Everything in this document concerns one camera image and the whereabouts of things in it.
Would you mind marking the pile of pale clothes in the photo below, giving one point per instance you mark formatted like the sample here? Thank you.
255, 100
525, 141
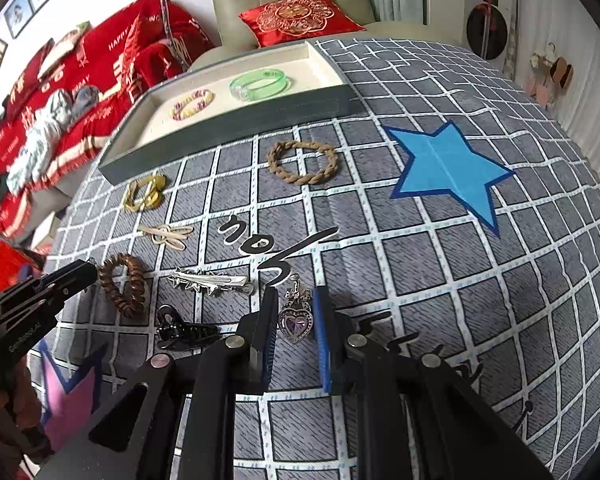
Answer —
45, 135

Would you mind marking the white ribbed curtain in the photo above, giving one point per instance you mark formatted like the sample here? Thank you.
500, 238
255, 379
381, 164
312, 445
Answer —
575, 20

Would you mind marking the white washing machine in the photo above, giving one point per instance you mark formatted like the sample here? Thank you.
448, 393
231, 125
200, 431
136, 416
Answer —
490, 30

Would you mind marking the white sofa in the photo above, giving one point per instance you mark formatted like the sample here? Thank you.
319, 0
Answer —
50, 205

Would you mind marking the purple heart silver pendant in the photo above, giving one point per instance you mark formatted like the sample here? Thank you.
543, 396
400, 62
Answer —
295, 322

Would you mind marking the red embroidered cushion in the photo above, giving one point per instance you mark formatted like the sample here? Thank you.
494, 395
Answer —
300, 17

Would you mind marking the person's left hand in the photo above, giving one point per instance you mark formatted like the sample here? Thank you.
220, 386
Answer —
10, 410

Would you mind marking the black claw hair clip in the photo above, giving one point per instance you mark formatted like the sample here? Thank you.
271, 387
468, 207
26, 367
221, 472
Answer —
185, 335

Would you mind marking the silver floor lamp pole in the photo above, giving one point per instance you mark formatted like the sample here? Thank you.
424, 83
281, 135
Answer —
172, 25

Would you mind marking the silver metal hair clip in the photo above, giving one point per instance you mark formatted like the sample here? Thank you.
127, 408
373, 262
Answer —
205, 282

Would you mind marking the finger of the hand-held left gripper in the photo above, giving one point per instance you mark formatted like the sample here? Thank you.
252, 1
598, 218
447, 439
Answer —
65, 280

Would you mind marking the red patterned gift box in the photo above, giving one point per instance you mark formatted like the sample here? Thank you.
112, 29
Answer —
10, 265

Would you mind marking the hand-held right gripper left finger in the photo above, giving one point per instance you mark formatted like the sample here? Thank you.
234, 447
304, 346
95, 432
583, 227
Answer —
267, 345

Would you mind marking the red printed blanket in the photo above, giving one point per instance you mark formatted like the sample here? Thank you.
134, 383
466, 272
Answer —
115, 60

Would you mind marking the wall hooks with hanging accessories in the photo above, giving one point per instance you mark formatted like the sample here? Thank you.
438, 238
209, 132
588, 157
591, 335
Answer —
555, 72

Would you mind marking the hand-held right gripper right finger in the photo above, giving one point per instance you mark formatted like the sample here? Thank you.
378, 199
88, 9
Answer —
324, 345

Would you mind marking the white shallow tray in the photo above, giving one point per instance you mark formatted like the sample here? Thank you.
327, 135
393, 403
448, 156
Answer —
260, 105

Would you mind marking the green translucent bangle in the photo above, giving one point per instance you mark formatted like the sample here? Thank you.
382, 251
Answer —
260, 85

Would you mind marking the white green printed pillow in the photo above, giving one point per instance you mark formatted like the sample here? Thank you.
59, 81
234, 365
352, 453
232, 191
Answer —
60, 50

